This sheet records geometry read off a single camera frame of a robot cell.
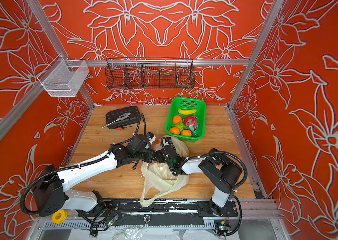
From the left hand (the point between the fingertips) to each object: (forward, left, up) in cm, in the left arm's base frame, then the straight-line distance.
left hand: (156, 153), depth 79 cm
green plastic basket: (+47, -17, -6) cm, 50 cm away
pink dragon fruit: (+25, -21, -4) cm, 33 cm away
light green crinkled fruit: (+24, -13, -6) cm, 28 cm away
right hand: (+5, +2, -9) cm, 11 cm away
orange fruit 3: (+19, -17, -6) cm, 26 cm away
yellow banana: (+41, -19, -10) cm, 47 cm away
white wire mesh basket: (+37, +62, +20) cm, 75 cm away
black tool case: (+29, +20, -7) cm, 36 cm away
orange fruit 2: (+20, -9, -6) cm, 22 cm away
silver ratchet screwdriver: (+28, +29, -5) cm, 41 cm away
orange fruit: (+31, -11, -7) cm, 33 cm away
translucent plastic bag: (-13, -2, -4) cm, 13 cm away
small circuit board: (-30, -34, -13) cm, 47 cm away
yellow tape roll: (-30, +45, -12) cm, 56 cm away
